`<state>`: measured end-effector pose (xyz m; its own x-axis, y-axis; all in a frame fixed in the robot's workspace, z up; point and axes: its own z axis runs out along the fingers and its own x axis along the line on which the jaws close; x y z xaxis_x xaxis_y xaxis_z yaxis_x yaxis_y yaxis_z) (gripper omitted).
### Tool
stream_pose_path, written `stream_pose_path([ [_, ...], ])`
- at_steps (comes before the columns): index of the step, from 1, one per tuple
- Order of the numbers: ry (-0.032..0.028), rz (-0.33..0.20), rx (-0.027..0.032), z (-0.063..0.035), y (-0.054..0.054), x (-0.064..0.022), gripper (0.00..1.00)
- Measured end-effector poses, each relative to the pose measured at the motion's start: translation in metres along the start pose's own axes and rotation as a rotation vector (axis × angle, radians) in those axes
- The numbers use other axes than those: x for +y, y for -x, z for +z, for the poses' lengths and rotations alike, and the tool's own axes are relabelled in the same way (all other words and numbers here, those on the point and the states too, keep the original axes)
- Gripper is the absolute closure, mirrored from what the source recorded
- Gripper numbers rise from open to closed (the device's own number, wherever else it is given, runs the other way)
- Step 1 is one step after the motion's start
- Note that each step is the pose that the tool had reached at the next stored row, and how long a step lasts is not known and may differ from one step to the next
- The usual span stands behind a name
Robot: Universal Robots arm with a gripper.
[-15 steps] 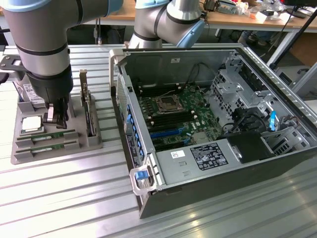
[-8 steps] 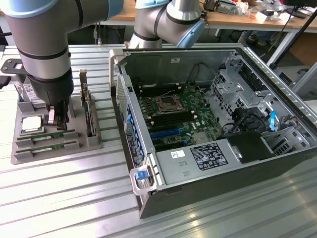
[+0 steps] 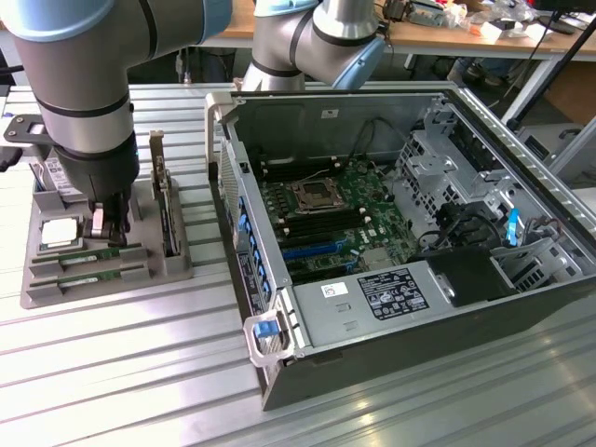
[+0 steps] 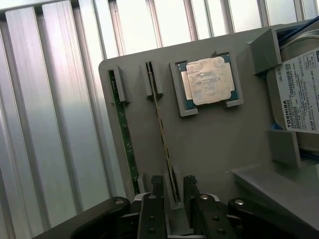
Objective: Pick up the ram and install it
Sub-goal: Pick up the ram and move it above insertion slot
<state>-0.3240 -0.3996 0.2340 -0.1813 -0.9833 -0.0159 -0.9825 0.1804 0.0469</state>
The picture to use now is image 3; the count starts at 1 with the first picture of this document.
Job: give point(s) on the brown cardboard box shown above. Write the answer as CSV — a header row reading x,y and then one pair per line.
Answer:
x,y
572,95

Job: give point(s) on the green motherboard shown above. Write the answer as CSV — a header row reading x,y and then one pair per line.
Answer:
x,y
372,219

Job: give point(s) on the blue expansion slot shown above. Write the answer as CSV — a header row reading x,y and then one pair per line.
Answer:
x,y
312,252

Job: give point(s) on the metal disk bay cage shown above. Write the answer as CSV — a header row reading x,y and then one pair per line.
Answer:
x,y
437,181

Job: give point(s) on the graphics card with metal bracket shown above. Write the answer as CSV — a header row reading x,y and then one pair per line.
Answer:
x,y
163,186

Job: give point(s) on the black RAM slot bank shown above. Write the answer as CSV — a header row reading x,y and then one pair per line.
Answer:
x,y
321,224
298,165

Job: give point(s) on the silver CPU chip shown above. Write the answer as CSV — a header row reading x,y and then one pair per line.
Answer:
x,y
60,232

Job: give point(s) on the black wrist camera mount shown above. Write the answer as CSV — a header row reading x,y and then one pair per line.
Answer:
x,y
21,128

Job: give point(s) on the open black PC case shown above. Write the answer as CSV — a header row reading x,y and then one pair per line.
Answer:
x,y
419,344

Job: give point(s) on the grey parts rack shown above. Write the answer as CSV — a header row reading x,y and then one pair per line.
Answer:
x,y
107,286

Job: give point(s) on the black expansion slot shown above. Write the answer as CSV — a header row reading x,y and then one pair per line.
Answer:
x,y
319,271

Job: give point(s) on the blue case latch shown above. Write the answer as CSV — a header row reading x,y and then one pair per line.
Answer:
x,y
263,329

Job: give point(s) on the grey computer tower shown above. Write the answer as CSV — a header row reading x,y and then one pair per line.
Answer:
x,y
559,149

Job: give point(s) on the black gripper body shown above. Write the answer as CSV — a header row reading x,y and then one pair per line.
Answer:
x,y
100,174

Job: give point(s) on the black plastic fan shroud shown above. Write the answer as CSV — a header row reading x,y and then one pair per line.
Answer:
x,y
470,274

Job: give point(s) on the wooden desk with white frame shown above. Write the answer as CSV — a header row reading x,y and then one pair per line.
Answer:
x,y
465,37

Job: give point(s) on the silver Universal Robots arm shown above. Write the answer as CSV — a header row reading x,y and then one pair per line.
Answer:
x,y
79,70

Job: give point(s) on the black tripod leg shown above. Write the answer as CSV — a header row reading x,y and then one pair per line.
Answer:
x,y
554,70

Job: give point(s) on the green RAM stick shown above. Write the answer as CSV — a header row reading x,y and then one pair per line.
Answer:
x,y
90,257
88,279

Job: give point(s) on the CPU socket with metal frame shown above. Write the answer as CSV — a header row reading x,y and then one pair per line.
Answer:
x,y
318,194

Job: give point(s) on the blue drive bay lever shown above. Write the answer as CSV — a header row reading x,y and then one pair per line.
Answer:
x,y
511,227

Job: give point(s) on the grey power supply unit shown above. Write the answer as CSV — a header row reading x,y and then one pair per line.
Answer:
x,y
349,312

